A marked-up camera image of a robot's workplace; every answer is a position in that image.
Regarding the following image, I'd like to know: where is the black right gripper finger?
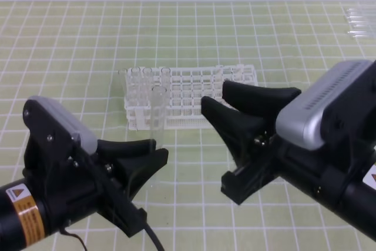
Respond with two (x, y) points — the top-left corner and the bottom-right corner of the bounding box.
(222, 81), (301, 121)
(201, 96), (276, 168)

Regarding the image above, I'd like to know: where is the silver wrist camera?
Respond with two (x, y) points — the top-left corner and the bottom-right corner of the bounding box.
(276, 59), (373, 150)
(27, 95), (98, 155)

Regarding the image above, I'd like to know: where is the black camera cable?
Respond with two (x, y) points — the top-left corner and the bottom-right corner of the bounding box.
(58, 221), (165, 251)

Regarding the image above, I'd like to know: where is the white plastic test tube rack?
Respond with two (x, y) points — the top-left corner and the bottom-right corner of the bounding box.
(118, 64), (258, 130)

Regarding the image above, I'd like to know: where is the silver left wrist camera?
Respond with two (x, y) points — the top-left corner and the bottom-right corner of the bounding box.
(27, 95), (98, 155)

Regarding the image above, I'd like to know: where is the green checkered tablecloth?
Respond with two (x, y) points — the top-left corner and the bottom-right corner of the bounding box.
(1, 2), (375, 250)

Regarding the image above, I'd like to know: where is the clear glass test tube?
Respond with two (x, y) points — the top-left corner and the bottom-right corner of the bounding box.
(346, 8), (374, 17)
(349, 21), (375, 29)
(149, 86), (169, 193)
(347, 30), (375, 38)
(347, 15), (373, 24)

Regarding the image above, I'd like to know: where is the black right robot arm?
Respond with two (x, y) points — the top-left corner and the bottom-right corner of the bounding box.
(201, 81), (375, 239)

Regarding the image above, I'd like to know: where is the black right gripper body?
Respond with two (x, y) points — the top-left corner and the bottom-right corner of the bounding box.
(221, 134), (353, 213)

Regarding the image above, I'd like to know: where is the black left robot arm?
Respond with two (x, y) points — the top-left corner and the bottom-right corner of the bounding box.
(1, 95), (169, 250)

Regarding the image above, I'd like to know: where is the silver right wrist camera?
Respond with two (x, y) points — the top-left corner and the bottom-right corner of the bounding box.
(276, 59), (373, 150)

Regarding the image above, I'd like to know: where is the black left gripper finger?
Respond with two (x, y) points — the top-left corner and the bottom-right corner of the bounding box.
(96, 139), (156, 165)
(114, 148), (169, 200)

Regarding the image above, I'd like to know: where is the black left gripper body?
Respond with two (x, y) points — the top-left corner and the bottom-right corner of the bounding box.
(23, 101), (146, 237)

